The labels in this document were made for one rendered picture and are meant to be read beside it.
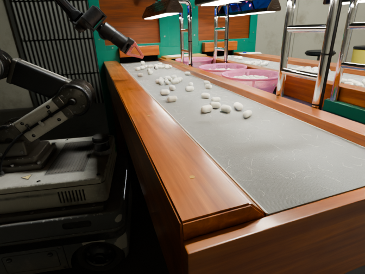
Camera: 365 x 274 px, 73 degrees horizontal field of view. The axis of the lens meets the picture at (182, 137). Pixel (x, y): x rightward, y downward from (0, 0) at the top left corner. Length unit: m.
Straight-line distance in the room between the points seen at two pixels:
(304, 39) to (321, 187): 4.14
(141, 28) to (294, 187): 1.81
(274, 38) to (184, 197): 4.01
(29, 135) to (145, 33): 1.25
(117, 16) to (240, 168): 1.74
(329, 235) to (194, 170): 0.22
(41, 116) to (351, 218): 1.01
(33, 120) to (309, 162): 0.95
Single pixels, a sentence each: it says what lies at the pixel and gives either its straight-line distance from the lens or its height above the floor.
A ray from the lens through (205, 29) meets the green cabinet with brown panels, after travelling 2.23.
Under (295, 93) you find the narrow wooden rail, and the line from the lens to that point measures 1.21.
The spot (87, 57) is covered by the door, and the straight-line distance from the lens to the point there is 3.82.
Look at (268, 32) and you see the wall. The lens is 4.22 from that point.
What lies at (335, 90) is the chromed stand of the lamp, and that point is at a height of 0.75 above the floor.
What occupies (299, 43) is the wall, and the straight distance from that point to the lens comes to 4.48.
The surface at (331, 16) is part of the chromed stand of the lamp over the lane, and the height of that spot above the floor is 0.99.
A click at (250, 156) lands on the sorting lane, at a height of 0.74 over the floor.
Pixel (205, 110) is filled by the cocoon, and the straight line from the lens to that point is 0.73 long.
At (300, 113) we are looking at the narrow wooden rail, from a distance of 0.72.
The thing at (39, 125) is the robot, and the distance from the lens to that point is 1.11.
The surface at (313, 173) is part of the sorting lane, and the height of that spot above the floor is 0.74.
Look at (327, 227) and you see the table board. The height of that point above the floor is 0.71.
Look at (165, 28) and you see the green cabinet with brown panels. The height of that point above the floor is 0.98.
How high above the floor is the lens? 0.97
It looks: 24 degrees down
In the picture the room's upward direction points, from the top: 2 degrees counter-clockwise
